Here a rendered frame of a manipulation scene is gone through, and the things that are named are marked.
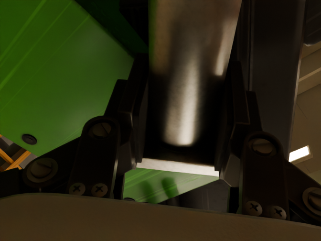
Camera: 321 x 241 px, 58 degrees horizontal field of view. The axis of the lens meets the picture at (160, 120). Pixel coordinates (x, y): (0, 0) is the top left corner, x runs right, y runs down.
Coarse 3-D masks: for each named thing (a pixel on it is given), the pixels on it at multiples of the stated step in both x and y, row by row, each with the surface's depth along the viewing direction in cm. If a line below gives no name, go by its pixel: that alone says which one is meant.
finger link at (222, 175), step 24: (240, 72) 11; (240, 96) 10; (216, 120) 13; (240, 120) 9; (216, 144) 12; (240, 144) 10; (216, 168) 11; (288, 168) 9; (288, 192) 8; (312, 192) 8; (312, 216) 8
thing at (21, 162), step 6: (0, 138) 534; (6, 138) 540; (0, 144) 542; (6, 144) 539; (0, 150) 520; (6, 156) 523; (24, 156) 544; (30, 156) 564; (36, 156) 574; (12, 162) 526; (18, 162) 530; (24, 162) 548; (0, 168) 549; (12, 168) 517
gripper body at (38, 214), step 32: (0, 224) 6; (32, 224) 6; (64, 224) 6; (96, 224) 6; (128, 224) 6; (160, 224) 6; (192, 224) 6; (224, 224) 6; (256, 224) 6; (288, 224) 7
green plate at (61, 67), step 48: (0, 0) 12; (48, 0) 12; (96, 0) 16; (0, 48) 14; (48, 48) 14; (96, 48) 14; (144, 48) 17; (0, 96) 16; (48, 96) 16; (96, 96) 16; (48, 144) 19; (144, 192) 22
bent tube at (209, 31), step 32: (160, 0) 8; (192, 0) 8; (224, 0) 8; (160, 32) 9; (192, 32) 9; (224, 32) 9; (160, 64) 10; (192, 64) 9; (224, 64) 10; (160, 96) 11; (192, 96) 10; (160, 128) 12; (192, 128) 12; (160, 160) 12; (192, 160) 12
